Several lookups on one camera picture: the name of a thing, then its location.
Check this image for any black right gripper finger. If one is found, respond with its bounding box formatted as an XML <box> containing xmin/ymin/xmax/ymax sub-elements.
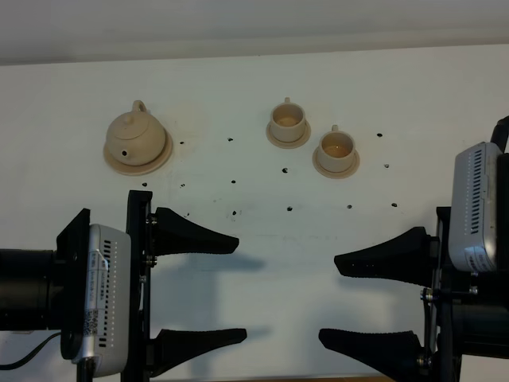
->
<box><xmin>334</xmin><ymin>227</ymin><xmax>437</xmax><ymax>287</ymax></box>
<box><xmin>318</xmin><ymin>329</ymin><xmax>429</xmax><ymax>378</ymax></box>

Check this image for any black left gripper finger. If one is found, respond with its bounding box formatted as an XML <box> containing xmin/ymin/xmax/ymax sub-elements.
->
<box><xmin>147</xmin><ymin>328</ymin><xmax>247</xmax><ymax>378</ymax></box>
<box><xmin>150</xmin><ymin>207</ymin><xmax>239</xmax><ymax>255</ymax></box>

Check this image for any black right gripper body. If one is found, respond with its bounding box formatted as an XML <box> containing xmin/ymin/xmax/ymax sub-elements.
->
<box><xmin>419</xmin><ymin>207</ymin><xmax>461</xmax><ymax>381</ymax></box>

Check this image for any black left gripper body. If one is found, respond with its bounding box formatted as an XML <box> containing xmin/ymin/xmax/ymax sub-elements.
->
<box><xmin>56</xmin><ymin>189</ymin><xmax>157</xmax><ymax>382</ymax></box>

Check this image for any beige ceramic teapot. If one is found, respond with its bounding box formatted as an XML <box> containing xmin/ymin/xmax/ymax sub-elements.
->
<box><xmin>105</xmin><ymin>100</ymin><xmax>168</xmax><ymax>167</ymax></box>

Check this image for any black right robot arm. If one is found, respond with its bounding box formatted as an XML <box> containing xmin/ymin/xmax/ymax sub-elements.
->
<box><xmin>318</xmin><ymin>119</ymin><xmax>508</xmax><ymax>381</ymax></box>

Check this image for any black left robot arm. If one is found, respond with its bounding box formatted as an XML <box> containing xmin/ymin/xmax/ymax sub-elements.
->
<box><xmin>1</xmin><ymin>190</ymin><xmax>247</xmax><ymax>381</ymax></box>

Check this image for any beige teapot saucer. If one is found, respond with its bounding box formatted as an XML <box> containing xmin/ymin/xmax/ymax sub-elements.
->
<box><xmin>103</xmin><ymin>131</ymin><xmax>173</xmax><ymax>176</ymax></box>

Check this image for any beige teacup near right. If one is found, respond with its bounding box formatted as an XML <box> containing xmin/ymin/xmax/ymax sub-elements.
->
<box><xmin>317</xmin><ymin>125</ymin><xmax>356</xmax><ymax>173</ymax></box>

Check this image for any beige teacup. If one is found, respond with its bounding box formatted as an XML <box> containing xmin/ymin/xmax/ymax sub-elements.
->
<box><xmin>317</xmin><ymin>125</ymin><xmax>356</xmax><ymax>173</ymax></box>
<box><xmin>269</xmin><ymin>97</ymin><xmax>305</xmax><ymax>143</ymax></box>

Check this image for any beige saucer near right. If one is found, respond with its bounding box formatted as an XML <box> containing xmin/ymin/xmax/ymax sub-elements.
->
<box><xmin>313</xmin><ymin>148</ymin><xmax>360</xmax><ymax>179</ymax></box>

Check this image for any beige saucer far left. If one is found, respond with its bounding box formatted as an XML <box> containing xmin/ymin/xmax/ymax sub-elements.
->
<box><xmin>266</xmin><ymin>121</ymin><xmax>311</xmax><ymax>149</ymax></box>

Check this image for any beige teacup far left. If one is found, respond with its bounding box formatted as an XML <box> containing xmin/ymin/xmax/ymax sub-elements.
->
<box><xmin>269</xmin><ymin>97</ymin><xmax>305</xmax><ymax>143</ymax></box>

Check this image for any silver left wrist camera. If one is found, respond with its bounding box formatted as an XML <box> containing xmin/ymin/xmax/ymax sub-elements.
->
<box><xmin>72</xmin><ymin>224</ymin><xmax>131</xmax><ymax>381</ymax></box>

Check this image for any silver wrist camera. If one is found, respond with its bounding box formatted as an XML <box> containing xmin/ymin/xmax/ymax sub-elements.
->
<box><xmin>448</xmin><ymin>142</ymin><xmax>508</xmax><ymax>273</ymax></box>
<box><xmin>72</xmin><ymin>224</ymin><xmax>131</xmax><ymax>381</ymax></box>

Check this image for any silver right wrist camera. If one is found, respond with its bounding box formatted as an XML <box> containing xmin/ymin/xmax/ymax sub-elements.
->
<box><xmin>448</xmin><ymin>142</ymin><xmax>508</xmax><ymax>273</ymax></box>

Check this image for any black left camera cable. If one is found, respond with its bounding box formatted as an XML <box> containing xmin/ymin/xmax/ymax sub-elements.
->
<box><xmin>0</xmin><ymin>330</ymin><xmax>61</xmax><ymax>369</ymax></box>

